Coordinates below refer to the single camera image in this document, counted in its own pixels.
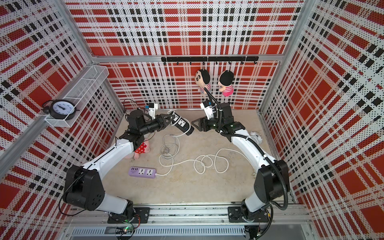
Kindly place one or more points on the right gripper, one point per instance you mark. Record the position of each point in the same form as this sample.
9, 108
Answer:
202, 122

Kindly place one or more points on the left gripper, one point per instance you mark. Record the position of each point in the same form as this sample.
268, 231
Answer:
161, 121

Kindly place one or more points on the purple power strip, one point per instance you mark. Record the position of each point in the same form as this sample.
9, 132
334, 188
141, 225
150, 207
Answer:
139, 172

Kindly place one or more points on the black power strip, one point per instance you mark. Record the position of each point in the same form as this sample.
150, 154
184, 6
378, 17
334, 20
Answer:
182, 124

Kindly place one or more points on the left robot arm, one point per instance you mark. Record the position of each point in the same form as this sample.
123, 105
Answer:
84, 184

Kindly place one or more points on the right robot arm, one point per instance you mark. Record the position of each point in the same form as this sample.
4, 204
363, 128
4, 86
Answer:
271, 185

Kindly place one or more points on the pink strawberry plush toy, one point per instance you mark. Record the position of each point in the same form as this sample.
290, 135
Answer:
143, 149

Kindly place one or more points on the hanging doll striped shirt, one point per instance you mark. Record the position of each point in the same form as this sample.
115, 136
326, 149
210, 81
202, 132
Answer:
202, 79

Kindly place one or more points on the hanging doll pink shirt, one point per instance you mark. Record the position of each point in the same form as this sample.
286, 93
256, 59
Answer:
226, 80

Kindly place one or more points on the white alarm clock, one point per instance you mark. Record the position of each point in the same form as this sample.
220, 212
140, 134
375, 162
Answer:
256, 137

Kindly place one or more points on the black alarm clock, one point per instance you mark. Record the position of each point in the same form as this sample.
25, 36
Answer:
60, 109

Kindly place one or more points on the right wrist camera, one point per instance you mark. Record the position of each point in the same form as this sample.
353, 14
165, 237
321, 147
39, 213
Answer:
211, 106

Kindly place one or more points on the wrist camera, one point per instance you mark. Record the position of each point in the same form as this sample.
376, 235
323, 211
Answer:
151, 109
211, 106

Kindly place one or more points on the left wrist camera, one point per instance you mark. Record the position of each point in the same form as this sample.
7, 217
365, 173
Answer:
151, 109

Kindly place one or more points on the black hook rail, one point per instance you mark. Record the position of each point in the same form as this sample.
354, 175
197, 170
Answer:
209, 59

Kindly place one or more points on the white wire mesh shelf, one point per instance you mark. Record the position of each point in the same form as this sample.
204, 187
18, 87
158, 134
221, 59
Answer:
81, 93

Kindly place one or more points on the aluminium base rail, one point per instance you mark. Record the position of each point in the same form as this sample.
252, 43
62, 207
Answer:
194, 221

